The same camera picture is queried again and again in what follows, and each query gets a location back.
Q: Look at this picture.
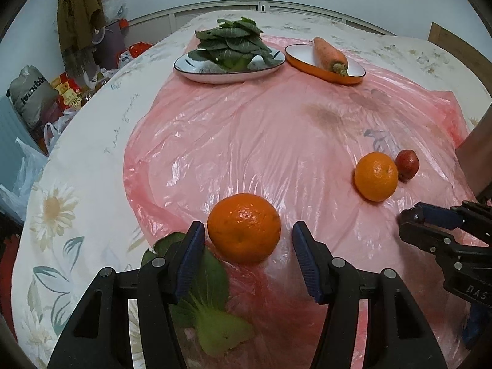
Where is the white plastic bag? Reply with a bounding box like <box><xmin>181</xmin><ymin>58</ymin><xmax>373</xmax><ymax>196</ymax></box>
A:
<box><xmin>0</xmin><ymin>138</ymin><xmax>49</xmax><ymax>224</ymax></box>
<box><xmin>42</xmin><ymin>120</ymin><xmax>78</xmax><ymax>155</ymax></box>

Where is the brown coat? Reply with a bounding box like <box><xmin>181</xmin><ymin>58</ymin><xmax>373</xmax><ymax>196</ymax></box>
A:
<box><xmin>57</xmin><ymin>0</ymin><xmax>104</xmax><ymax>53</ymax></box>

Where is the pink plastic sheet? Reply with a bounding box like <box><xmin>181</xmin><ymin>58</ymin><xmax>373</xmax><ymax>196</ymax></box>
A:
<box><xmin>122</xmin><ymin>34</ymin><xmax>479</xmax><ymax>369</ymax></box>

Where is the white plate with dark rim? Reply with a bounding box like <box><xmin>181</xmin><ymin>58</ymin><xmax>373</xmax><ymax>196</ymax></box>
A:
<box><xmin>173</xmin><ymin>46</ymin><xmax>287</xmax><ymax>84</ymax></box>

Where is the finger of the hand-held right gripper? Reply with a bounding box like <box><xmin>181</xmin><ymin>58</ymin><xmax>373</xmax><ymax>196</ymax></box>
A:
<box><xmin>398</xmin><ymin>201</ymin><xmax>492</xmax><ymax>247</ymax></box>
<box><xmin>398</xmin><ymin>223</ymin><xmax>492</xmax><ymax>305</ymax></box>

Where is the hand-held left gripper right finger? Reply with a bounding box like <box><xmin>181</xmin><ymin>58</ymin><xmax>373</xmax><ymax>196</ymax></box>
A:
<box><xmin>292</xmin><ymin>221</ymin><xmax>448</xmax><ymax>369</ymax></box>

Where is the carrot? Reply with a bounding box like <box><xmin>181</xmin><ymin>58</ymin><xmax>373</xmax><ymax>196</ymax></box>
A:
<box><xmin>312</xmin><ymin>37</ymin><xmax>350</xmax><ymax>78</ymax></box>

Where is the red plum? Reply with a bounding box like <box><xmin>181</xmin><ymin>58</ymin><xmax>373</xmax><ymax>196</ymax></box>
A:
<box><xmin>396</xmin><ymin>149</ymin><xmax>420</xmax><ymax>183</ymax></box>

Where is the orange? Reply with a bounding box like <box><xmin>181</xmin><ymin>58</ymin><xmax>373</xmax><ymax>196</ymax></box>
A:
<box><xmin>354</xmin><ymin>152</ymin><xmax>399</xmax><ymax>202</ymax></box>
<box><xmin>207</xmin><ymin>193</ymin><xmax>282</xmax><ymax>265</ymax></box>

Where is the red bag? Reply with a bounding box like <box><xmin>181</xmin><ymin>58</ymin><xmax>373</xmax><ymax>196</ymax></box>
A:
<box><xmin>125</xmin><ymin>43</ymin><xmax>153</xmax><ymax>59</ymax></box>

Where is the orange enamel plate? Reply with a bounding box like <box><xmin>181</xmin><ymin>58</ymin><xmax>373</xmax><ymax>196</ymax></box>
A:
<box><xmin>284</xmin><ymin>43</ymin><xmax>366</xmax><ymax>85</ymax></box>

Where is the grey bag with lettering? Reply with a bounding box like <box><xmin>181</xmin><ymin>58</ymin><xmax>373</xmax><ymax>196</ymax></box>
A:
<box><xmin>8</xmin><ymin>65</ymin><xmax>59</xmax><ymax>128</ymax></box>

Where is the pile of clear plastic bags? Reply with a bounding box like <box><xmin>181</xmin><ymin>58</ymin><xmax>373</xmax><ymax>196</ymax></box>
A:
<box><xmin>100</xmin><ymin>0</ymin><xmax>128</xmax><ymax>22</ymax></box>

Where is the pile of leafy greens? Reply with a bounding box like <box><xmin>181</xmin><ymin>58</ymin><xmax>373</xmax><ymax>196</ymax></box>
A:
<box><xmin>187</xmin><ymin>16</ymin><xmax>278</xmax><ymax>73</ymax></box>

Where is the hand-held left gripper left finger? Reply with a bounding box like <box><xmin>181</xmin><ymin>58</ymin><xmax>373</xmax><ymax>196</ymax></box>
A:
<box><xmin>46</xmin><ymin>221</ymin><xmax>206</xmax><ymax>369</ymax></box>

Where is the light blue ribbed panel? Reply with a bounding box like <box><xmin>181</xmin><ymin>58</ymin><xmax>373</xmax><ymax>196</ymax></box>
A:
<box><xmin>0</xmin><ymin>94</ymin><xmax>47</xmax><ymax>178</ymax></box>

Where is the plaid scarf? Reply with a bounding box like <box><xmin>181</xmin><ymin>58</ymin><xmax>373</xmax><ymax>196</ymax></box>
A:
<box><xmin>61</xmin><ymin>46</ymin><xmax>97</xmax><ymax>86</ymax></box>

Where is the bok choy piece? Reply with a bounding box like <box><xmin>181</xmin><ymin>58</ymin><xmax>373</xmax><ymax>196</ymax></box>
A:
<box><xmin>140</xmin><ymin>232</ymin><xmax>255</xmax><ymax>358</ymax></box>

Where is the red and yellow box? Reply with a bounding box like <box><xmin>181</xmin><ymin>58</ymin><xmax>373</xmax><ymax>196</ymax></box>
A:
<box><xmin>51</xmin><ymin>71</ymin><xmax>84</xmax><ymax>111</ymax></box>

